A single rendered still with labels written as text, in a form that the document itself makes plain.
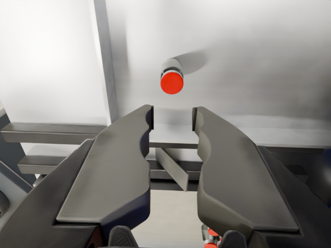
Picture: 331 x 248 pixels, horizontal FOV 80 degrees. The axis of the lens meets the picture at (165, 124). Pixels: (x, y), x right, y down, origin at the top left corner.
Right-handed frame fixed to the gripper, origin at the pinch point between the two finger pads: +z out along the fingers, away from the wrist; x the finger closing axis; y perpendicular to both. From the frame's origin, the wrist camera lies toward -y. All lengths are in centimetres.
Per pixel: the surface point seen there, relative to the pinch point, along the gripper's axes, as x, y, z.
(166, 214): 0.1, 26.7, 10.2
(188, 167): 2.9, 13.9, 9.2
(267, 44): 9.3, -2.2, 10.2
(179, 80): 0.6, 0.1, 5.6
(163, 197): -0.5, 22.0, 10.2
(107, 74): -6.4, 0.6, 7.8
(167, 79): -0.5, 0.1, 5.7
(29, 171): -19.3, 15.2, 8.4
